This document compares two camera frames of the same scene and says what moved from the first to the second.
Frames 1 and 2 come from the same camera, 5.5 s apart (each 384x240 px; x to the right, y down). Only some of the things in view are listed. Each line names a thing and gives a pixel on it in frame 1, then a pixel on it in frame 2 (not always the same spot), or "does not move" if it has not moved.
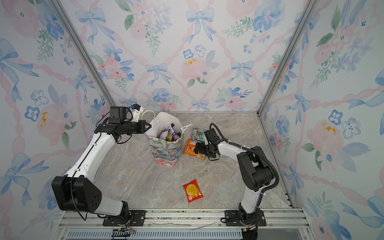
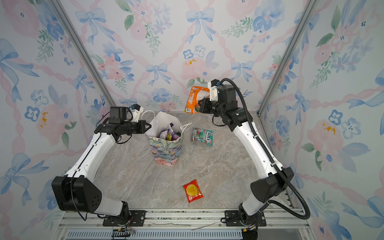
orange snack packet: [189, 148] to [195, 94]
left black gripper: [142, 129] does not move
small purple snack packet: [163, 135] does not move
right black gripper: [201, 146] to [204, 108]
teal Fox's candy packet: [198, 134] does not move
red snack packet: [192, 191] does not move
